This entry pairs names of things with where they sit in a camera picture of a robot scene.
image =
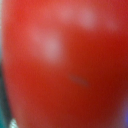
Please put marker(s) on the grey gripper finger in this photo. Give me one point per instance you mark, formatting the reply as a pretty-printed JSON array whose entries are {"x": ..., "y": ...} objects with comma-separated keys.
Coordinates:
[{"x": 4, "y": 106}]

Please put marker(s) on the red toy pepper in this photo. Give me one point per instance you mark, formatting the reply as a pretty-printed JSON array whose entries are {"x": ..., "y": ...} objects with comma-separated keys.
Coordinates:
[{"x": 65, "y": 62}]

